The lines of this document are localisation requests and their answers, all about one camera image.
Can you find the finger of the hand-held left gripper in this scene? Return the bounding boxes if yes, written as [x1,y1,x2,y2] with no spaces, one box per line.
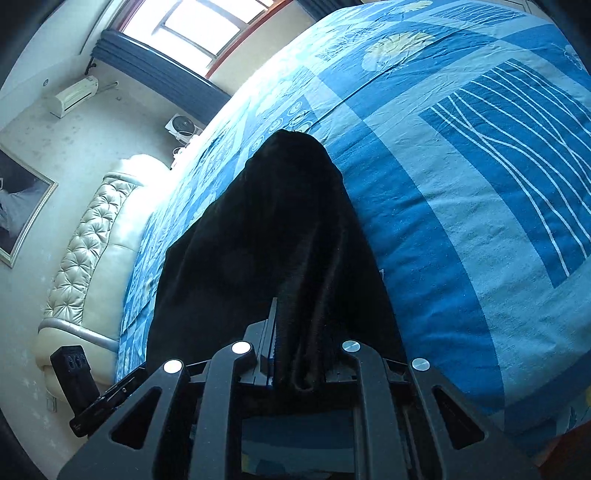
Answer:
[69,364,149,438]

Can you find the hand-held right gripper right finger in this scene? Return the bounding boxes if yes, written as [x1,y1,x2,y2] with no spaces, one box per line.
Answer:
[323,339,542,480]

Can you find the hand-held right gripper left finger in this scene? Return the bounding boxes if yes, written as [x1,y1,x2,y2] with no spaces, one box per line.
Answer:
[58,296,279,480]

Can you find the black studded pants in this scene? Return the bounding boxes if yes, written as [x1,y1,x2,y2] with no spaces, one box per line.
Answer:
[145,129,408,393]

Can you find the cream tufted leather headboard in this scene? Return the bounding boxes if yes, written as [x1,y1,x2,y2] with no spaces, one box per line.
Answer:
[37,154,172,403]

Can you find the blue patterned bedsheet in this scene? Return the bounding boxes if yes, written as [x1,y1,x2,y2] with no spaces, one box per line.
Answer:
[115,0,591,462]

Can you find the white box fan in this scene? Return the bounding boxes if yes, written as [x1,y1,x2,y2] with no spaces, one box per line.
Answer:
[165,113,204,140]

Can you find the blue curtain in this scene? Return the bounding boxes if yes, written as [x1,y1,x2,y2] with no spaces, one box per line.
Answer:
[91,30,232,126]

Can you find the window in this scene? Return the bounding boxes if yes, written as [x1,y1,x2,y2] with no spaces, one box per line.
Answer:
[121,0,280,71]

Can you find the framed wall picture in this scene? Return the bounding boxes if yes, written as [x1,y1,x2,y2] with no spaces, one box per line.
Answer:
[0,143,59,269]

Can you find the white wall air conditioner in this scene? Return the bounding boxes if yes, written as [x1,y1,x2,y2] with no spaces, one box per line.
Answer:
[49,76,100,119]

